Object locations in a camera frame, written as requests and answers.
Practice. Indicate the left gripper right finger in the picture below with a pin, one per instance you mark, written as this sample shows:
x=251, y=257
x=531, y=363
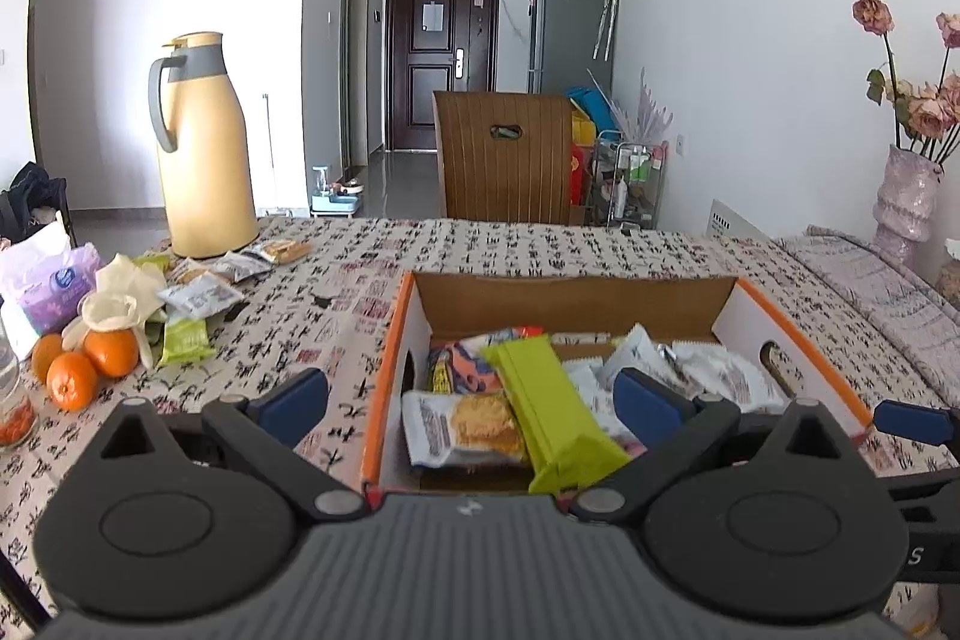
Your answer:
x=649, y=410

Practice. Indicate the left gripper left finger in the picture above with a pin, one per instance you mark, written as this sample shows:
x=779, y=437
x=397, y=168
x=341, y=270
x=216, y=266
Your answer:
x=294, y=408

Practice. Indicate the long green snack bar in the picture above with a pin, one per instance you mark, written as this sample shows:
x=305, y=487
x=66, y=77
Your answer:
x=568, y=449

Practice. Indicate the white cracker snack packet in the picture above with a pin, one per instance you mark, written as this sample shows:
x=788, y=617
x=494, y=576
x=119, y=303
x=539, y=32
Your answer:
x=461, y=431

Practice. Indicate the red orange chip bag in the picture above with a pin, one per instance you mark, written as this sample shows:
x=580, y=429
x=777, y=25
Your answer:
x=459, y=367

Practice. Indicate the calligraphy print tablecloth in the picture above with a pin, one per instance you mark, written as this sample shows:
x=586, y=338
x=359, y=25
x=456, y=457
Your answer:
x=332, y=311

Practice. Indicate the small green snack packet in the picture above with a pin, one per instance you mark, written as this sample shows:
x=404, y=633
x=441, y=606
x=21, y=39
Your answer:
x=185, y=341

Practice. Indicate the red cardboard pumpkin box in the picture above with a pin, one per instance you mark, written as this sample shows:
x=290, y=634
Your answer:
x=432, y=309

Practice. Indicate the white barcode snack packet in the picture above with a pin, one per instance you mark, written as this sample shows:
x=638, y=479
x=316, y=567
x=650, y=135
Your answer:
x=201, y=298

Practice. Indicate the rear orange mandarin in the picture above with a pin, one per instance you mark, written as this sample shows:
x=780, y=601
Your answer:
x=113, y=353

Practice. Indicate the orange mandarin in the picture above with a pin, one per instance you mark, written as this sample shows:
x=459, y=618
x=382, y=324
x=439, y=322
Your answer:
x=44, y=352
x=72, y=381
x=113, y=353

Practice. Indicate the cream artificial flower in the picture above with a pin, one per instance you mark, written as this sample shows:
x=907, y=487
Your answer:
x=125, y=297

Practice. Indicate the folded pink grey cloth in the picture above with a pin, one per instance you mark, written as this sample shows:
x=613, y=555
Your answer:
x=912, y=316

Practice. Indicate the front orange mandarin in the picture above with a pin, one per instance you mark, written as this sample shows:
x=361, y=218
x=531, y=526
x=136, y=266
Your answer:
x=72, y=381

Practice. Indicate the yellow thermos jug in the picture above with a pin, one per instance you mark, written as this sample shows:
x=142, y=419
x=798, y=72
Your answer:
x=202, y=148

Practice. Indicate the brown wooden chair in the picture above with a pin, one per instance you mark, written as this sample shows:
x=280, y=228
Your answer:
x=504, y=157

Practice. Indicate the purple tissue pack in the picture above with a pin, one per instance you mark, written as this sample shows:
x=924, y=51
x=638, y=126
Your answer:
x=44, y=279

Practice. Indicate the drinking glass with goji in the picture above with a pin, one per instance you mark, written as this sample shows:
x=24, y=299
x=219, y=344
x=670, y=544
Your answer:
x=17, y=415

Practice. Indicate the pink textured flower vase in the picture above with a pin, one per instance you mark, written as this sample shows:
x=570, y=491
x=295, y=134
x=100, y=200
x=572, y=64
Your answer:
x=905, y=204

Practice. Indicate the dried pink rose bouquet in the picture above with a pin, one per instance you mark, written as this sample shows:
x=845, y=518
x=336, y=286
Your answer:
x=917, y=78

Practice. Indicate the grey refrigerator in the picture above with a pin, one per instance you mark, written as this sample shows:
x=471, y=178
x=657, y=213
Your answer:
x=567, y=46

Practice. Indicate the dark brown entrance door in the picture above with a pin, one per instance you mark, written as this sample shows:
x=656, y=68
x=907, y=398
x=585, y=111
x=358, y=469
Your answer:
x=434, y=46

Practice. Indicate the metal wire storage cart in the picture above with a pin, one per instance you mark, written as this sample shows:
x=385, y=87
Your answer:
x=625, y=184

